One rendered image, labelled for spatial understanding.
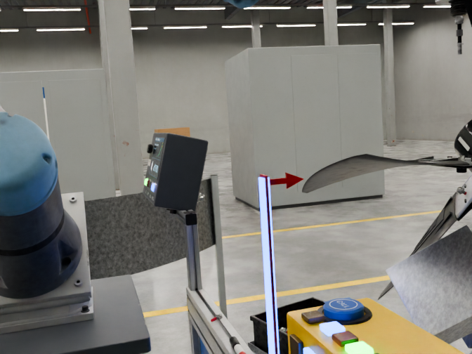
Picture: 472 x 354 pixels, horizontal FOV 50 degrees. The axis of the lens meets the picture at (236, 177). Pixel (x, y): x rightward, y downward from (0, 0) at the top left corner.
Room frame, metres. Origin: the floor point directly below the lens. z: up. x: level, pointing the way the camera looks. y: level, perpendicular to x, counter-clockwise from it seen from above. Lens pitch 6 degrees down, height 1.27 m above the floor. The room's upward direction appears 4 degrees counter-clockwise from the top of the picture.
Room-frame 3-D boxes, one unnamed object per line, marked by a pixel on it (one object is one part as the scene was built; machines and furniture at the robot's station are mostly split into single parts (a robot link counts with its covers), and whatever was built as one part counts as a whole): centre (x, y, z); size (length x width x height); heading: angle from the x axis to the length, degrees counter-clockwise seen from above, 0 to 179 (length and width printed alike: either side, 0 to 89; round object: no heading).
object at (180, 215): (1.34, 0.15, 1.04); 0.24 x 0.03 x 0.03; 16
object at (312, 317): (0.48, -0.07, 1.08); 0.02 x 0.02 x 0.01; 16
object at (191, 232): (1.24, 0.12, 0.96); 0.03 x 0.03 x 0.20; 16
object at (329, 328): (0.45, -0.08, 1.08); 0.02 x 0.02 x 0.01; 16
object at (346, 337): (0.43, -0.09, 1.08); 0.02 x 0.02 x 0.01; 16
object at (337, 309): (0.49, -0.10, 1.08); 0.04 x 0.04 x 0.02
